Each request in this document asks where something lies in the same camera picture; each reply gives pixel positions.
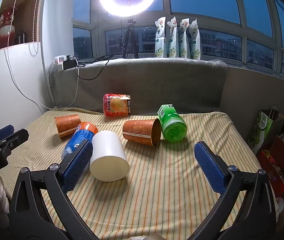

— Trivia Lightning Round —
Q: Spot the white cable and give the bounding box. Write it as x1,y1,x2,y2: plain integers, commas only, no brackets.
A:
4,0,57,110

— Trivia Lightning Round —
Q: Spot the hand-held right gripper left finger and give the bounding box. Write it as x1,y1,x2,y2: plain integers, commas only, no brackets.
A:
9,139,100,240

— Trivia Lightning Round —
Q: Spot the green plastic jar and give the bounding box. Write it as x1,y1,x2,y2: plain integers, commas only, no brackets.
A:
157,104,188,141

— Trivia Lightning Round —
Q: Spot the red printed cup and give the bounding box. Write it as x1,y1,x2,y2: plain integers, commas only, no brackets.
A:
103,94,131,117

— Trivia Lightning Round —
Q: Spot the wooden shelf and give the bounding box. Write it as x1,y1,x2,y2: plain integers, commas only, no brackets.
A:
0,0,45,51

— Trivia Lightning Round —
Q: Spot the red gift bag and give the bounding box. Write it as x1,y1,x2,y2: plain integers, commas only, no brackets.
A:
257,149,284,198

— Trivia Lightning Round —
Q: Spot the white cup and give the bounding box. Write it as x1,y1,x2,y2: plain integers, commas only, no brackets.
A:
89,130,130,182

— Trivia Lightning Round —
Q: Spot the black charger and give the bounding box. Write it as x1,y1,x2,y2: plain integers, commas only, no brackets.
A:
63,58,79,69

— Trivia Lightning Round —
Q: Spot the black tripod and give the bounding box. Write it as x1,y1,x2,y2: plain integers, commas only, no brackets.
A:
122,17,140,59

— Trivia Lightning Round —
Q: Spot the white bead cord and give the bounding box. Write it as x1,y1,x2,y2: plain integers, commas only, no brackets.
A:
28,0,41,56

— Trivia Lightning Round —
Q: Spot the green and white paper bag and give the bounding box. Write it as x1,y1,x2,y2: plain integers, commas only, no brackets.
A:
247,107,284,154

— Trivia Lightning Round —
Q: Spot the white power strip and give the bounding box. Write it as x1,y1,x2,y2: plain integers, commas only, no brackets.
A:
53,54,79,72

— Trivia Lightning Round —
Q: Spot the striped blanket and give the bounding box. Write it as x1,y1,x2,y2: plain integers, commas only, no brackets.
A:
0,107,262,240

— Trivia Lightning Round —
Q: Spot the black cable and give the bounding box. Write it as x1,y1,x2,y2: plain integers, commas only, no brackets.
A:
74,36,127,81

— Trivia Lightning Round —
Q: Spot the white green refill pouch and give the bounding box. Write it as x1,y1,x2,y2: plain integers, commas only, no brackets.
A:
189,18,201,60
155,17,167,58
179,18,190,58
166,16,178,58

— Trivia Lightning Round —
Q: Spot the brown patterned paper cup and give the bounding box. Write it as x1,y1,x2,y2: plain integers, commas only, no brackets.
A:
54,114,82,139
122,118,162,147

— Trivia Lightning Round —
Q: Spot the blue orange-capped bottle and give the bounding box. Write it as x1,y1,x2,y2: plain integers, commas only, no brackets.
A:
61,121,99,160

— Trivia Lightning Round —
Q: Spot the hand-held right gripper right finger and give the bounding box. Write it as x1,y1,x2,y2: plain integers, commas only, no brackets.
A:
185,141,278,240

